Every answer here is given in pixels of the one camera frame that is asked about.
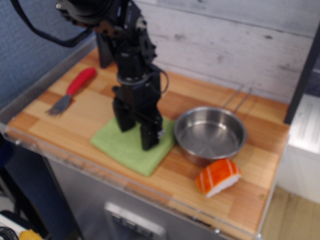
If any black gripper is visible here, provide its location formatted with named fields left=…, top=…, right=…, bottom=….
left=111, top=72, right=163, bottom=151

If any green cloth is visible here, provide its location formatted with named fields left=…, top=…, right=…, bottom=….
left=90, top=118, right=176, bottom=177

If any stainless steel pot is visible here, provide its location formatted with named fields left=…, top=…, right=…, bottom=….
left=174, top=88, right=252, bottom=167

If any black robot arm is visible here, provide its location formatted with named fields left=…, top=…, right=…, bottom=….
left=56, top=0, right=163, bottom=150

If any clear acrylic table edge guard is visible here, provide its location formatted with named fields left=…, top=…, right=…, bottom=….
left=0, top=40, right=289, bottom=240

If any grey control panel with buttons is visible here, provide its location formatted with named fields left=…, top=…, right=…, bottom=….
left=103, top=201, right=168, bottom=240

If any salmon sushi toy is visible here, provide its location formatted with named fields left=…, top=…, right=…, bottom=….
left=195, top=158, right=242, bottom=198

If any yellow object bottom left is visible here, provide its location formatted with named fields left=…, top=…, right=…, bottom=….
left=18, top=229, right=43, bottom=240

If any white box at right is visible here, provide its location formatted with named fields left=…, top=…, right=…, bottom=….
left=276, top=94, right=320, bottom=204

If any red-handled grey fork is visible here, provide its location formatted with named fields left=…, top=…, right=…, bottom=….
left=45, top=67, right=97, bottom=117

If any dark left vertical post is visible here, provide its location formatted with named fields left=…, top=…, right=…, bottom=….
left=96, top=33, right=114, bottom=69

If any dark vertical post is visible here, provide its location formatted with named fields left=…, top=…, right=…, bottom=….
left=96, top=33, right=114, bottom=69
left=283, top=23, right=320, bottom=125

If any dark right vertical post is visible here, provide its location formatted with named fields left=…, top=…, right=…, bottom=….
left=283, top=23, right=320, bottom=125

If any black cable loop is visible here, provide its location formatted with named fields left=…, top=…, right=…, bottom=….
left=9, top=0, right=95, bottom=48

